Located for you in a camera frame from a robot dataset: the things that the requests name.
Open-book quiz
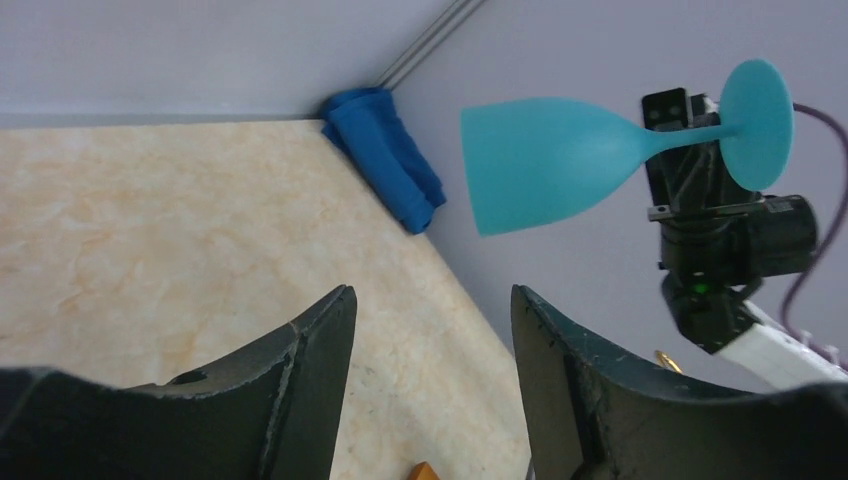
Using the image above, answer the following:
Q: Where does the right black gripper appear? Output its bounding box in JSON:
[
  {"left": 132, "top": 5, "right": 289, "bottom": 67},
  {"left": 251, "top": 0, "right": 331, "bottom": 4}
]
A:
[{"left": 641, "top": 88, "right": 762, "bottom": 222}]

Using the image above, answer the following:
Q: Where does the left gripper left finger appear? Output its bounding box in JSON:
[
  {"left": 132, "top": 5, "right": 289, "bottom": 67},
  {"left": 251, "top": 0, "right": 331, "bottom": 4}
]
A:
[{"left": 1, "top": 285, "right": 357, "bottom": 479}]

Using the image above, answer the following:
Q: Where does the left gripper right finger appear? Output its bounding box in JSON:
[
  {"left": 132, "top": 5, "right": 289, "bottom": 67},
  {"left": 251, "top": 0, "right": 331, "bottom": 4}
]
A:
[{"left": 511, "top": 285, "right": 847, "bottom": 479}]

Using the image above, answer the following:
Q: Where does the blue wine glass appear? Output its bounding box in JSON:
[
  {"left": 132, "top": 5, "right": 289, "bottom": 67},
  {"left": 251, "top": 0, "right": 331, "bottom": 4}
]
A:
[{"left": 460, "top": 59, "right": 795, "bottom": 236}]

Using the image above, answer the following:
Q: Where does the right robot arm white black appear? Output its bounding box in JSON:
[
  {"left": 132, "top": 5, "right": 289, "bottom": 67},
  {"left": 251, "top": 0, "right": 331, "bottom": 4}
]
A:
[{"left": 645, "top": 141, "right": 847, "bottom": 390}]

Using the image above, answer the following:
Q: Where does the orange wooden rack base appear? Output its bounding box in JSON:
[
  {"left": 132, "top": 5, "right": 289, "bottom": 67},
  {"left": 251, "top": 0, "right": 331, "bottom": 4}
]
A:
[{"left": 406, "top": 462, "right": 441, "bottom": 480}]

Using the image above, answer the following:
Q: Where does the blue folded cloth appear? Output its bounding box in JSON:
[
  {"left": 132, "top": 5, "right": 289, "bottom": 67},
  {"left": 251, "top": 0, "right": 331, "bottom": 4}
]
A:
[{"left": 320, "top": 87, "right": 446, "bottom": 235}]

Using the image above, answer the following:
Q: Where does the gold wire glass rack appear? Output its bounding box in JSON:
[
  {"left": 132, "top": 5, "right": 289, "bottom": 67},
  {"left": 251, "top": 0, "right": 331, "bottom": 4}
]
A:
[{"left": 654, "top": 350, "right": 683, "bottom": 374}]

